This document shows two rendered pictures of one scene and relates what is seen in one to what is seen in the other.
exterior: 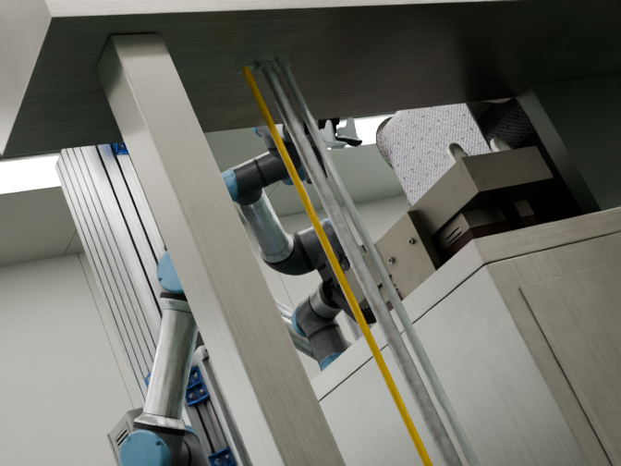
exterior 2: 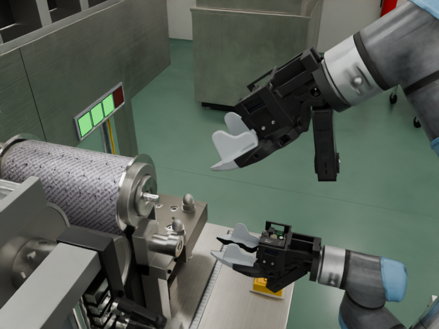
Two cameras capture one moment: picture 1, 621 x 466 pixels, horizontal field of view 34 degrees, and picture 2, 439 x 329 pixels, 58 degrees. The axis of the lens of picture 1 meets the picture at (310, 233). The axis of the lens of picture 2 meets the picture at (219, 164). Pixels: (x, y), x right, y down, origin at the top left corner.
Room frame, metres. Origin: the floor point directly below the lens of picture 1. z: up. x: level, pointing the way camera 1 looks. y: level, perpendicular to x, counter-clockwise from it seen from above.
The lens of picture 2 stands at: (2.36, -0.46, 1.70)
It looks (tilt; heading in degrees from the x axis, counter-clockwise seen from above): 35 degrees down; 143
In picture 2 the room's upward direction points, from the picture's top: straight up
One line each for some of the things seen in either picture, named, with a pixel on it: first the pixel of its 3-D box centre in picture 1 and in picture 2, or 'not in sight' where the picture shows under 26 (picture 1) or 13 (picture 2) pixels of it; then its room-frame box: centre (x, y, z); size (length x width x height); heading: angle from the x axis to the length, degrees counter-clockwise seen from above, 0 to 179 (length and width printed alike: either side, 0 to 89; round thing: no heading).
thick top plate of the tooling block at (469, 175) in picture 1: (438, 232); (125, 215); (1.59, -0.19, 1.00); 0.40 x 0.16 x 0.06; 36
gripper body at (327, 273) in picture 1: (346, 276); (287, 253); (2.01, -0.03, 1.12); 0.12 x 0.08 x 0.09; 36
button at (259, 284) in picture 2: not in sight; (270, 279); (1.92, 0.03, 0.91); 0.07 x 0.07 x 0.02; 36
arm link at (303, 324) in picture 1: (315, 314); (372, 276); (2.14, 0.06, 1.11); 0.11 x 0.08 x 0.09; 36
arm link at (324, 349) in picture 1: (335, 355); (366, 314); (2.16, 0.06, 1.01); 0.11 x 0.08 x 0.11; 170
